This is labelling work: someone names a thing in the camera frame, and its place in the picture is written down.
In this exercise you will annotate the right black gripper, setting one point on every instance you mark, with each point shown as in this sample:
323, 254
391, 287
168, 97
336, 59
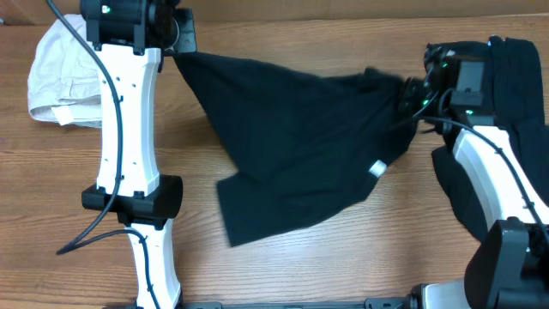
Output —
410, 91

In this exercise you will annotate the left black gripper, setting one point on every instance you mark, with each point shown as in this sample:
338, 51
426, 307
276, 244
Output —
184, 33

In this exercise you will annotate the black t-shirt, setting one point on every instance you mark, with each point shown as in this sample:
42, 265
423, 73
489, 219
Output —
305, 147

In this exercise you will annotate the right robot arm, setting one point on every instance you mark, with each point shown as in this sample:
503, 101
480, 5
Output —
510, 267

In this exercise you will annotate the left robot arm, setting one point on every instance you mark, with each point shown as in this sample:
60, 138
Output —
131, 39

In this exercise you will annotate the black clothes pile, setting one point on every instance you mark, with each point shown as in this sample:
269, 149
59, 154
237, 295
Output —
513, 87

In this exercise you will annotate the folded beige shorts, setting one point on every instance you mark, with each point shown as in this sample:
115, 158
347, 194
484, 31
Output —
63, 85

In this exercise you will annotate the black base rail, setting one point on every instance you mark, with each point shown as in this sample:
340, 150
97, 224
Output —
369, 303

